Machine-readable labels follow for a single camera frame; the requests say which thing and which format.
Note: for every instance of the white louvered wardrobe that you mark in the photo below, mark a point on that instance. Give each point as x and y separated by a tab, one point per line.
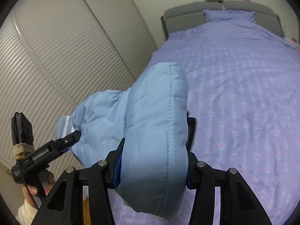
56	53

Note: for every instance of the purple floral bed cover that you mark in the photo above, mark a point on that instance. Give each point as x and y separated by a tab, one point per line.
244	92

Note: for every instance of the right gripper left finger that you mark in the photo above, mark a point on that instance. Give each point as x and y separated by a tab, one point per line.
64	203

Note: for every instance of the purple floral pillow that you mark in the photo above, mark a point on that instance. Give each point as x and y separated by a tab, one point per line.
228	15

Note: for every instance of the light blue padded pants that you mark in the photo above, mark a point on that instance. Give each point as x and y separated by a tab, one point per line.
151	119

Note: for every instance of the grey upholstered headboard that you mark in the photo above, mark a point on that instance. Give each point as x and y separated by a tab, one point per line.
194	14

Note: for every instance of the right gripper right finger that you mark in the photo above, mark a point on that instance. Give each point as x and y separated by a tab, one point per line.
238	205

